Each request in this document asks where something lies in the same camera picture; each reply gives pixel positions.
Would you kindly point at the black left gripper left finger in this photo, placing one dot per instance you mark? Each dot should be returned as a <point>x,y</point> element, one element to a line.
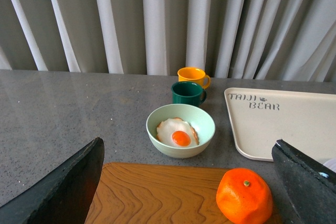
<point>62,196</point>

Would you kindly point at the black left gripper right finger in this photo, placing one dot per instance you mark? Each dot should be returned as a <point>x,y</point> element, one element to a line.
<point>310,185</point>

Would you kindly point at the white ribbed plate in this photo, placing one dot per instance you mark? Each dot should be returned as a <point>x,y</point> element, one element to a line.
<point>331,164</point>

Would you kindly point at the orange mandarin fruit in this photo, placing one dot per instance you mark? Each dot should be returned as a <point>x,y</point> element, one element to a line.
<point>244,197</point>

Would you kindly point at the wooden cutting board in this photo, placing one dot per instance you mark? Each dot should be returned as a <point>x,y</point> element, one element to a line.
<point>145,193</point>

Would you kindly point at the cream bear tray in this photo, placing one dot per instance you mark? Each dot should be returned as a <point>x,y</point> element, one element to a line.
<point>260,117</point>

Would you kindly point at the fake fried egg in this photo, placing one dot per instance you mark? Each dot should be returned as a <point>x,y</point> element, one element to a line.
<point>175,132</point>

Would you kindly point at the light green bowl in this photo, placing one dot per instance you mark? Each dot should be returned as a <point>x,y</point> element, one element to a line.
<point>200,120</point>

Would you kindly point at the dark green mug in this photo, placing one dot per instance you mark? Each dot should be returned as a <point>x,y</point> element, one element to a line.
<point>185,92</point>

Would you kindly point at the grey white curtain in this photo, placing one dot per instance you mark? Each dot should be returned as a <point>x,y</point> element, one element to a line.
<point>243,39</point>

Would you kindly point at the yellow mug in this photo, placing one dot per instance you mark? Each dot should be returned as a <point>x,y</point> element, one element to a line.
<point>195,75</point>

